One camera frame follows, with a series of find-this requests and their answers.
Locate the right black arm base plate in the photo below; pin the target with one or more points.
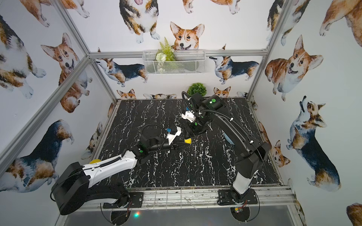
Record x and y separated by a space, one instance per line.
231 197

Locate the green fern with white flower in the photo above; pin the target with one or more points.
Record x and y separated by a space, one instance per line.
165 58

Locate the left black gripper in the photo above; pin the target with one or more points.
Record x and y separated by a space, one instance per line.
175 140

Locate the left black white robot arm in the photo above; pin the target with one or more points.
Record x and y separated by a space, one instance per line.
78 185

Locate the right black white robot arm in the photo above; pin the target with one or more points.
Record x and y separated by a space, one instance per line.
252 153

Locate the white wire wall basket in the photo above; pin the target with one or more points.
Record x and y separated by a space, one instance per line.
177 62

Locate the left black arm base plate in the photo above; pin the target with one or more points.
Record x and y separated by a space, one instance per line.
132 200

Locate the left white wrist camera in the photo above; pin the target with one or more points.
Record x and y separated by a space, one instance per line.
173 135

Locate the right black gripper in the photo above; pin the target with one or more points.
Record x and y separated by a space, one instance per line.
193 131

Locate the potted green plant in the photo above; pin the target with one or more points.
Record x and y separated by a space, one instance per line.
197 88

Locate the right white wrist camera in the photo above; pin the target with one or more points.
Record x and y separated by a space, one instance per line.
189 115

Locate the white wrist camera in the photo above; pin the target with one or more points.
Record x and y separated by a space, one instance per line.
173 135
189 115

